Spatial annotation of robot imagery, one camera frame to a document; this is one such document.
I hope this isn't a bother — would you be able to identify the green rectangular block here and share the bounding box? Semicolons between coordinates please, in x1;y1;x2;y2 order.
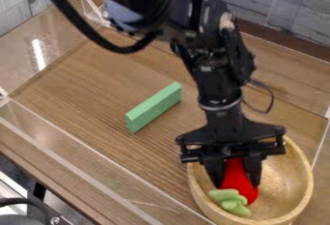
126;82;182;133

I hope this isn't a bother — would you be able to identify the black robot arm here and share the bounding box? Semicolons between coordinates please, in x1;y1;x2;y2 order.
103;0;285;186

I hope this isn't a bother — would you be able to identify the black table leg mount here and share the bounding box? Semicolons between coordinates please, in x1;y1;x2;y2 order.
0;182;74;225

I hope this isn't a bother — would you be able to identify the clear acrylic corner bracket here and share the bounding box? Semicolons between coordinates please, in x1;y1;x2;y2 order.
80;0;111;28

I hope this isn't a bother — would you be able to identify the wooden bowl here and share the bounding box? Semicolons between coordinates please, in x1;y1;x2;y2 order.
187;136;313;225

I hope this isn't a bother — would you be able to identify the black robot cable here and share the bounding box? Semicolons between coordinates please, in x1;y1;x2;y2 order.
31;0;160;55

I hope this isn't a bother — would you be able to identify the red plush strawberry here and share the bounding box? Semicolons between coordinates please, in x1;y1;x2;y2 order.
207;158;259;217

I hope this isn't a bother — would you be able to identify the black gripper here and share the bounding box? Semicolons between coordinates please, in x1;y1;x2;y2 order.
175;107;285;187

